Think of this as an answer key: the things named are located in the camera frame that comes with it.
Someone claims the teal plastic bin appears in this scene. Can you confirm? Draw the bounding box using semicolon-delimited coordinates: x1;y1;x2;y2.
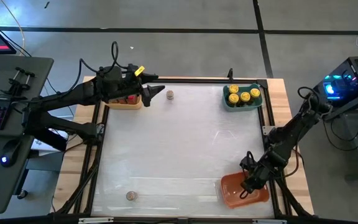
222;82;264;113

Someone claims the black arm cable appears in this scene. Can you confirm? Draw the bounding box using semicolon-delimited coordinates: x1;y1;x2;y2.
78;40;127;75
296;86;314;104

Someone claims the black lit computer case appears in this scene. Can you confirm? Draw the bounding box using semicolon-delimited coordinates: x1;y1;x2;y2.
313;55;358;109

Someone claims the silver bracket plate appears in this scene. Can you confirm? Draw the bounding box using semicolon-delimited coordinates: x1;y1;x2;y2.
78;217;114;224
253;219;287;224

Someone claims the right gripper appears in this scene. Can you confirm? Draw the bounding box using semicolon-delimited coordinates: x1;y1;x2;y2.
241;161;277;194

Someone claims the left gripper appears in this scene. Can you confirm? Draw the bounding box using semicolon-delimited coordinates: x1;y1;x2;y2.
116;63;167;108

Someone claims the yellow plastic bin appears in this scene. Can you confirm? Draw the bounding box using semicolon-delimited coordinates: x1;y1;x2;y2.
104;91;144;110

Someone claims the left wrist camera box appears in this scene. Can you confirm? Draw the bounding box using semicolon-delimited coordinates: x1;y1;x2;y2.
99;65;124;85

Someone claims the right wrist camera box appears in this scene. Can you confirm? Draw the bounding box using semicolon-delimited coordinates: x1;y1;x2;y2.
239;151;256;172

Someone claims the black clamp stand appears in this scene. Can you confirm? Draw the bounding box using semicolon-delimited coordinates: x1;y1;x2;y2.
0;67;36;100

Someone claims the pale floor cable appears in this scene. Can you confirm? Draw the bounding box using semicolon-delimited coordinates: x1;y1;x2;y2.
0;0;26;57

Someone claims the black computer mouse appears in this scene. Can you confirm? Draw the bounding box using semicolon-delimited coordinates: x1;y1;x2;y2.
0;139;22;168

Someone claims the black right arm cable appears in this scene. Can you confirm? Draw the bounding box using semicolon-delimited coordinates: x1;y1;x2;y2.
296;86;314;104

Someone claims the black desk cable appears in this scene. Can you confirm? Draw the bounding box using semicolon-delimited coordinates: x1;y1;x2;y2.
0;29;75;119

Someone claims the white paper sheet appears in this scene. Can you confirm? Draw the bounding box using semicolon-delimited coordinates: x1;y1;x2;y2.
29;129;71;156

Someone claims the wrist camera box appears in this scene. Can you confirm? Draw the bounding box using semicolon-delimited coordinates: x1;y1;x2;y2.
239;151;256;172
99;65;124;85

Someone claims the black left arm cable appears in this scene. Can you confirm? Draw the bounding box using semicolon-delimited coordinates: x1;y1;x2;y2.
78;40;127;75

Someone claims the orange plastic bin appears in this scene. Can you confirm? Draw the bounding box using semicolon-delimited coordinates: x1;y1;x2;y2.
220;171;270;210

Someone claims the black aluminium table frame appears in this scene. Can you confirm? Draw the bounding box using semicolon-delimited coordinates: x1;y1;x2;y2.
54;68;315;224

